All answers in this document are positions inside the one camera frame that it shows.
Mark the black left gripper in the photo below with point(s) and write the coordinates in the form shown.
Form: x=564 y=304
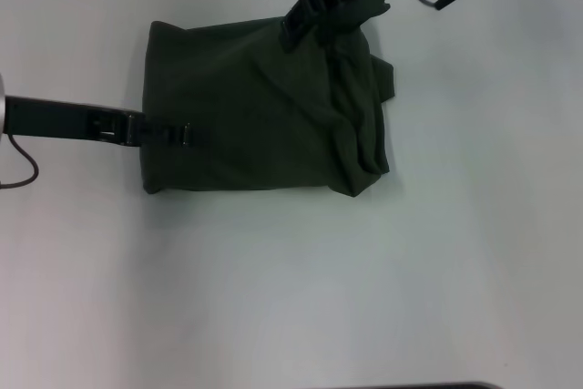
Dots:
x=59 y=120

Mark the dark green FREE t-shirt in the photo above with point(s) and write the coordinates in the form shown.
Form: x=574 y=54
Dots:
x=250 y=111

